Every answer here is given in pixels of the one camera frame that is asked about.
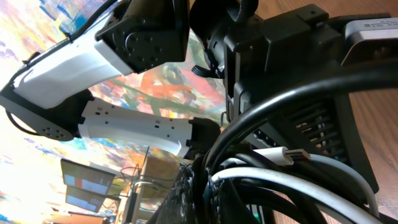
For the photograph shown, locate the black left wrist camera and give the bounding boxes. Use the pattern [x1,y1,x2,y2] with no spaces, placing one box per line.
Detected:
[341,17,397,66]

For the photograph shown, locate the two computer monitors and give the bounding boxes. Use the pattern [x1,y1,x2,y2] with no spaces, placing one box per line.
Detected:
[60,159,116,213]

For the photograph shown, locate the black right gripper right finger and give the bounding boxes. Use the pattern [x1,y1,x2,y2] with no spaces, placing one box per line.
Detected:
[203,180,259,224]

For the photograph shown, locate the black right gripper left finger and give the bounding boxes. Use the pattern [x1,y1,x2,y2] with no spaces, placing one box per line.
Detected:
[146,164,196,224]

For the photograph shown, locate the white USB cable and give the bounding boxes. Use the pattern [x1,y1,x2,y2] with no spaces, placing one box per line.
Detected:
[211,146,382,224]

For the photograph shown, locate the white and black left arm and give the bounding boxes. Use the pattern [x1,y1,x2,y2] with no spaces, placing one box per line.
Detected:
[1,1,390,167]

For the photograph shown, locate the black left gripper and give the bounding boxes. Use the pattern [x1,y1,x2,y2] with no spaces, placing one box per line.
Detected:
[190,1,379,193]

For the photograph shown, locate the black USB cable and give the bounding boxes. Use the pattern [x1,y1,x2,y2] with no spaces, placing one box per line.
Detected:
[191,57,398,224]

